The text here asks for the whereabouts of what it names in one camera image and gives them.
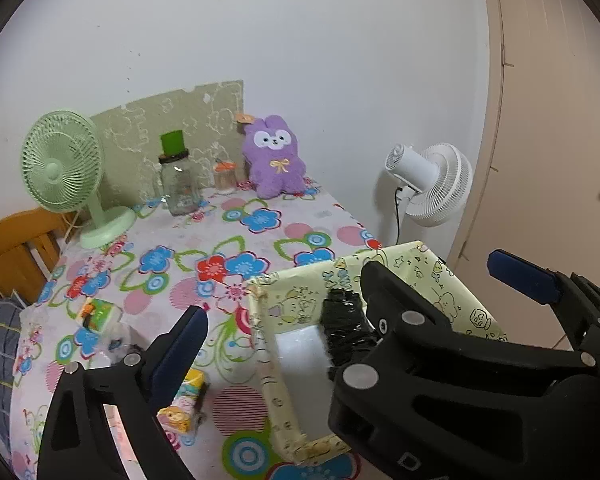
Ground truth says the purple plush bunny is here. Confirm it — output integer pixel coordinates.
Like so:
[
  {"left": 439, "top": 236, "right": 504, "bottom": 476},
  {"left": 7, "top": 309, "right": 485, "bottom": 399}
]
[{"left": 234, "top": 111, "right": 308, "bottom": 200}]

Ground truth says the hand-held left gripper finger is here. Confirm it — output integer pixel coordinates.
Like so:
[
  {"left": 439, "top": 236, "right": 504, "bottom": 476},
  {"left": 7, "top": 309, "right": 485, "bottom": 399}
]
[{"left": 37, "top": 306, "right": 210, "bottom": 480}]

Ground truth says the white fan cable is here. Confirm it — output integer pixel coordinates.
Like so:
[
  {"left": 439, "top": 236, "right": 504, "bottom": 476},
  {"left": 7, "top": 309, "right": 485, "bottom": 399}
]
[{"left": 66, "top": 212, "right": 88, "bottom": 243}]

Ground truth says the beige door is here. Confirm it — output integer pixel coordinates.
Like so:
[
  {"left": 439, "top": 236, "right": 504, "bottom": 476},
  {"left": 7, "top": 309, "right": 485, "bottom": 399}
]
[{"left": 450, "top": 0, "right": 600, "bottom": 351}]

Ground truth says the clear crumpled plastic bag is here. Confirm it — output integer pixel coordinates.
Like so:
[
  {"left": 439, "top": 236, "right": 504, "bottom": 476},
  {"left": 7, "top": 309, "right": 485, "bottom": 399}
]
[{"left": 95, "top": 321, "right": 148, "bottom": 363}]

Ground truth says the yellow cartoon tissue packet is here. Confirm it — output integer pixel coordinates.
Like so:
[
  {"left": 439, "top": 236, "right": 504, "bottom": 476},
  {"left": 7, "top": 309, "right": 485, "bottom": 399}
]
[{"left": 157, "top": 367, "right": 210, "bottom": 433}]

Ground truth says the wooden chair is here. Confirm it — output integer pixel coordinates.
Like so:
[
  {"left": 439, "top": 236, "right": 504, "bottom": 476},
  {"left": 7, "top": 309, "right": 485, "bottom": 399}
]
[{"left": 0, "top": 209, "right": 76, "bottom": 303}]

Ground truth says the green patterned cardboard sheet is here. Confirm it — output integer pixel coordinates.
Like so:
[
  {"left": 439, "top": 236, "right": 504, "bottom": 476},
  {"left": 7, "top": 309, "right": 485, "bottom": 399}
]
[{"left": 89, "top": 79, "right": 246, "bottom": 211}]

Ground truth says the green tissue packet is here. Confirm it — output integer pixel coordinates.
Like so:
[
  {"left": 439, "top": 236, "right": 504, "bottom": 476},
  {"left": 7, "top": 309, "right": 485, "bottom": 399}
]
[{"left": 76, "top": 297, "right": 123, "bottom": 333}]

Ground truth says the glass jar with green lid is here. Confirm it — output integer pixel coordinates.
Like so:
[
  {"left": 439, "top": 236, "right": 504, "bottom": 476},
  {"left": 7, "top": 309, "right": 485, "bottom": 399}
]
[{"left": 155, "top": 130, "right": 202, "bottom": 217}]

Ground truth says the yellow cartoon print storage box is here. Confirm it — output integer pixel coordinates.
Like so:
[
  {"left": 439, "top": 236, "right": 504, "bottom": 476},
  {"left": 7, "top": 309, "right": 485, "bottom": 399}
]
[{"left": 245, "top": 241, "right": 506, "bottom": 466}]

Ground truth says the green desk fan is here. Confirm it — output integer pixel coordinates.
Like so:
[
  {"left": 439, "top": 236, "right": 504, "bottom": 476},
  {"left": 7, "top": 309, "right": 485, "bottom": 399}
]
[{"left": 21, "top": 110, "right": 137, "bottom": 250}]

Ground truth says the black plastic bag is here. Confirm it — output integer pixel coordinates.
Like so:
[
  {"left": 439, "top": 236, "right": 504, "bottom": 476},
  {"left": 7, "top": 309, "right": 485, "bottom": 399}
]
[{"left": 322, "top": 287, "right": 378, "bottom": 368}]

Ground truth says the blue plaid cloth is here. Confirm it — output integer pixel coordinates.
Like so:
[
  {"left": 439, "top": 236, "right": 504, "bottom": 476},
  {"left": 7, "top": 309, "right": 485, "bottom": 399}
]
[{"left": 0, "top": 295, "right": 31, "bottom": 441}]

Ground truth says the white standing fan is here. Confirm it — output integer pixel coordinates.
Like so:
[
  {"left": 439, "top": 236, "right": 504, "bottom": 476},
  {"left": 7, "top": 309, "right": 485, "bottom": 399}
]
[{"left": 384, "top": 142, "right": 474, "bottom": 228}]

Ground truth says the black fan cable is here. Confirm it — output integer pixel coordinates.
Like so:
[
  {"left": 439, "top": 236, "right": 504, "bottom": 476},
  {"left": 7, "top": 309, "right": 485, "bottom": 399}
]
[{"left": 394, "top": 186, "right": 405, "bottom": 247}]

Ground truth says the small glass jar orange lid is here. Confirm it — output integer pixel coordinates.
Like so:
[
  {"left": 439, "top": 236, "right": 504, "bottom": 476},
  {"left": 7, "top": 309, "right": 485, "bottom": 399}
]
[{"left": 213, "top": 159, "right": 238, "bottom": 196}]

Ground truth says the floral tablecloth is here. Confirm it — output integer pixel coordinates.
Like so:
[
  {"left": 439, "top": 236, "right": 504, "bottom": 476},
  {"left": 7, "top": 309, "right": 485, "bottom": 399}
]
[{"left": 10, "top": 177, "right": 383, "bottom": 480}]

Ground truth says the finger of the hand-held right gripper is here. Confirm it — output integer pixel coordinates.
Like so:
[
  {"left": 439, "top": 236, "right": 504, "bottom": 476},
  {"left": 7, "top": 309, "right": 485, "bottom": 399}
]
[
  {"left": 487, "top": 249, "right": 600, "bottom": 361},
  {"left": 327, "top": 260, "right": 600, "bottom": 480}
]

